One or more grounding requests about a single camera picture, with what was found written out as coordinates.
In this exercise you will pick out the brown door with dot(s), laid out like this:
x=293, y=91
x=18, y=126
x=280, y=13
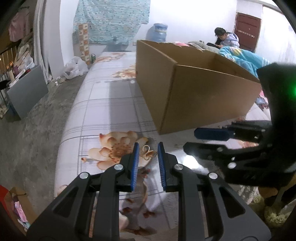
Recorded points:
x=248, y=27

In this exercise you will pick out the small open cardboard box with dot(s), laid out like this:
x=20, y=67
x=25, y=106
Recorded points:
x=25, y=206

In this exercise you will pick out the hanging pink garment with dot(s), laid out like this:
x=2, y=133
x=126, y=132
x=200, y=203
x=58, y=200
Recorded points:
x=18, y=27

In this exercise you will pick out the gold keyring charm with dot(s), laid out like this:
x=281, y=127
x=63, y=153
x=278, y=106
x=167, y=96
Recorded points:
x=146, y=154

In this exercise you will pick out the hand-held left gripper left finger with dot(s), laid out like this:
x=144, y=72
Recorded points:
x=135, y=166

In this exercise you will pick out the metal railing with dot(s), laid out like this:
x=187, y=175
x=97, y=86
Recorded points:
x=7, y=60

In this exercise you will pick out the white plastic bag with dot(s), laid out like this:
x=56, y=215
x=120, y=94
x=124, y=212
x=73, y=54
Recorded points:
x=74, y=67

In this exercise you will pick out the white curtain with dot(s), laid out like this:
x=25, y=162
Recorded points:
x=40, y=34

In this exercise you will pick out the blue water jug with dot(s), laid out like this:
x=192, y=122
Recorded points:
x=157, y=32

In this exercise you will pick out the blue patterned blanket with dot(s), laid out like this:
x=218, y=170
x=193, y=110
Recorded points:
x=245, y=58

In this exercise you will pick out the grey patterned pillow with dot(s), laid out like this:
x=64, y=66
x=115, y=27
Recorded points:
x=198, y=45

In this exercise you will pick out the patterned cloth pile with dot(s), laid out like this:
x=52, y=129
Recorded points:
x=24, y=55

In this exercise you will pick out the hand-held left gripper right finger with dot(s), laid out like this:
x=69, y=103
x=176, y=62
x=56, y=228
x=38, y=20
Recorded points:
x=161, y=166

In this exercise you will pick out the grey board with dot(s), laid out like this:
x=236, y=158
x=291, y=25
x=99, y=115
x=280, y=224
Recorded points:
x=27, y=92

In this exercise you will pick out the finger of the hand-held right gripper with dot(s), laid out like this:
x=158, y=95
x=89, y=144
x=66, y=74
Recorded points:
x=242, y=162
x=212, y=134

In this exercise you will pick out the green can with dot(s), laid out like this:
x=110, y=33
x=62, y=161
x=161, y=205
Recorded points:
x=93, y=58

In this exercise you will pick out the hanging teal floral cloth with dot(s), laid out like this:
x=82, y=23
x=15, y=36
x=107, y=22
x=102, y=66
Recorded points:
x=111, y=20

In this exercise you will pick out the brown cardboard box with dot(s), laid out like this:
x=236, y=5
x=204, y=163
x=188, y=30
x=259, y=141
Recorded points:
x=196, y=97

